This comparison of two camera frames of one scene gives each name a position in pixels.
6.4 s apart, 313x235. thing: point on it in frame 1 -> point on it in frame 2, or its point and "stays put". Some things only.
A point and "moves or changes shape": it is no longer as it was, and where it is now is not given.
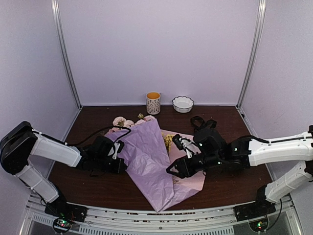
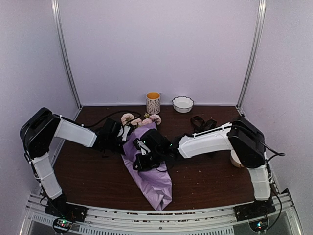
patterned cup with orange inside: x=153 y=103 stays put
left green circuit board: x=61 y=225 stays put
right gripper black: x=181 y=164 -> x=142 y=165
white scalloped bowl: x=182 y=104 stays put
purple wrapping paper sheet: x=146 y=156 moves or changes shape
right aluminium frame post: x=254 y=48 stays put
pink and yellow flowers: x=122 y=121 moves or changes shape
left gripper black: x=117 y=169 -> x=122 y=152
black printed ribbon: x=198 y=123 stays put
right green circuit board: x=259 y=225 stays put
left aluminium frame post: x=55 y=4 stays put
